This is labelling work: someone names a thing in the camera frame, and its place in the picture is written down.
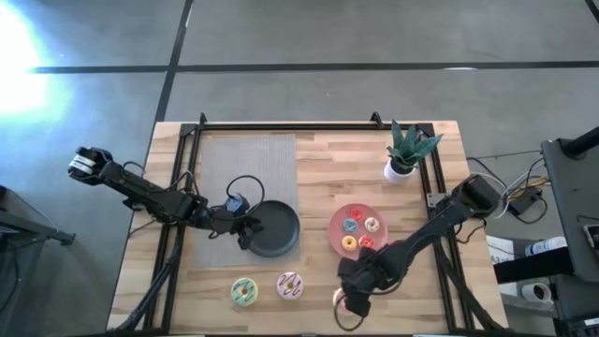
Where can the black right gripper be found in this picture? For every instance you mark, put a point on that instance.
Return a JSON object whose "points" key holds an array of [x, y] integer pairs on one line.
{"points": [[381, 269]]}

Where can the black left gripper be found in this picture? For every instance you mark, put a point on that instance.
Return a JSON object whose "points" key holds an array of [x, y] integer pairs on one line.
{"points": [[227, 222]]}

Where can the large pink icing donut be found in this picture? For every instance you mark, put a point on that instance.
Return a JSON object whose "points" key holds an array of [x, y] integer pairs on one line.
{"points": [[338, 302]]}

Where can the small yellow icing donut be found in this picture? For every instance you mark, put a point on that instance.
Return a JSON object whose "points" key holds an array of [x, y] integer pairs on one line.
{"points": [[344, 243]]}

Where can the small red icing donut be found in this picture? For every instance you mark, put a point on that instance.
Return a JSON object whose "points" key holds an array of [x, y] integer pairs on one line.
{"points": [[361, 242], [352, 216]]}

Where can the large green icing donut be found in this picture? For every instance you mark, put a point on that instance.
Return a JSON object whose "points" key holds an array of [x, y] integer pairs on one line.
{"points": [[235, 286]]}

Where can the large lilac icing donut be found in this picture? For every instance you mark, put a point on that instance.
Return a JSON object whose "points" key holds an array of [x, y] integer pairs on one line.
{"points": [[282, 281]]}

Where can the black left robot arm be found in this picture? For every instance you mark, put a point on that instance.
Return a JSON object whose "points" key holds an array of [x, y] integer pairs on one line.
{"points": [[140, 192]]}

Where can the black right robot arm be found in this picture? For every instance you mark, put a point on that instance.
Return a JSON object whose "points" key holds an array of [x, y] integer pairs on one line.
{"points": [[435, 224]]}

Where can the black round plate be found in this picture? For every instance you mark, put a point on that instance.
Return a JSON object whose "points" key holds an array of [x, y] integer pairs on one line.
{"points": [[278, 229]]}

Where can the pink round plate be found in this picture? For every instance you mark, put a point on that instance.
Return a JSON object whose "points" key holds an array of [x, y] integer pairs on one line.
{"points": [[338, 229]]}

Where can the small blue icing donut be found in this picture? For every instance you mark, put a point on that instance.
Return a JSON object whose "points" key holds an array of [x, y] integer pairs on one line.
{"points": [[346, 226]]}

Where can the grey woven placemat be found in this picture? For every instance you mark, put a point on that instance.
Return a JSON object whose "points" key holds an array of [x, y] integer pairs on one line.
{"points": [[243, 159]]}

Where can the small white icing donut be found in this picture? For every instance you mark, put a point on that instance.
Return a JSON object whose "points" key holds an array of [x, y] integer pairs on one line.
{"points": [[367, 225]]}

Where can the white plant pot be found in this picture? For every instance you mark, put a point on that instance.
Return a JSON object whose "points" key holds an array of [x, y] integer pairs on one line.
{"points": [[395, 177]]}

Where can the white paper box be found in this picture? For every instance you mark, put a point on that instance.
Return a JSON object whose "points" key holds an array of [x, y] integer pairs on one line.
{"points": [[498, 250]]}

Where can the green snake plant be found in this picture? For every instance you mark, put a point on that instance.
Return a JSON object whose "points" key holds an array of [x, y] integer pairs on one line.
{"points": [[409, 150]]}

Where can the black shelf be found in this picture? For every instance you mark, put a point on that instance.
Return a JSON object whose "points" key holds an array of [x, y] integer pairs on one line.
{"points": [[529, 269]]}

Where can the white tape roll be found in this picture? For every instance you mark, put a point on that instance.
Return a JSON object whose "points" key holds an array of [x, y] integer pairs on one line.
{"points": [[536, 292]]}

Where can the black power adapter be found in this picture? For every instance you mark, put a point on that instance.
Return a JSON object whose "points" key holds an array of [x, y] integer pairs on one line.
{"points": [[524, 200]]}

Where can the white bottle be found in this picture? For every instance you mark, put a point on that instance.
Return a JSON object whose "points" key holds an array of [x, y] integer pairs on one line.
{"points": [[545, 245]]}

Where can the black floor stand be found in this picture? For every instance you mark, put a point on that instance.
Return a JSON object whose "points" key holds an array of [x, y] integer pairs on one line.
{"points": [[28, 224]]}

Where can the grey cart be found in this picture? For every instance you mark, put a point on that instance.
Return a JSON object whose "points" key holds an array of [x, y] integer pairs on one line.
{"points": [[575, 201]]}

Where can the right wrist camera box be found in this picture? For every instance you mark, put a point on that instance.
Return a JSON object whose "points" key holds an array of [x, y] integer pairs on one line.
{"points": [[351, 269]]}

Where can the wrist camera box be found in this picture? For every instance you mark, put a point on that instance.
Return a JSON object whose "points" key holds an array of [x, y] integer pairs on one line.
{"points": [[351, 269], [236, 203]]}

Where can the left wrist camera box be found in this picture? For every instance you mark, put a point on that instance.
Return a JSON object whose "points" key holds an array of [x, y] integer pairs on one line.
{"points": [[236, 203]]}

